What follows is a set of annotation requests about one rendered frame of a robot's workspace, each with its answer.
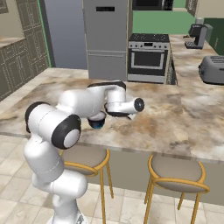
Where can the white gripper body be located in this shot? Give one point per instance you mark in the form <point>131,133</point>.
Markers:
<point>131,117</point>

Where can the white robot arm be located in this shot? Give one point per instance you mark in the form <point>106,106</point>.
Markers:
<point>46,122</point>

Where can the blue yogurt container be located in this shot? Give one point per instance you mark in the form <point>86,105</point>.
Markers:
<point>96,124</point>

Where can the black and silver oven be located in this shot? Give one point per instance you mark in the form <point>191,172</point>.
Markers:
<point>148,58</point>

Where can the olive counter cupboard run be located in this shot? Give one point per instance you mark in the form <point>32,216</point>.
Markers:
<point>171,68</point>

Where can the yellow-legged stool with beige seat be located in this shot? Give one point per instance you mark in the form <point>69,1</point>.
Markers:
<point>178,172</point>
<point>84,159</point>

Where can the grey fridge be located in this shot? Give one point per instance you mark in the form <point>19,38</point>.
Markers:
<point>106,35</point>

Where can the grey toaster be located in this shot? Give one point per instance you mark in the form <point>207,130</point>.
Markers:
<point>212,69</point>

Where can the grey coffee machine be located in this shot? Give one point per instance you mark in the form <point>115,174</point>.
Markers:
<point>198,33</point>

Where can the black microwave oven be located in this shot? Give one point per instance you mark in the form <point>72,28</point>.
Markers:
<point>151,4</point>

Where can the beige wall cupboard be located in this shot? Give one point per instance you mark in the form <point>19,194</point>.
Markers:
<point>204,7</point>

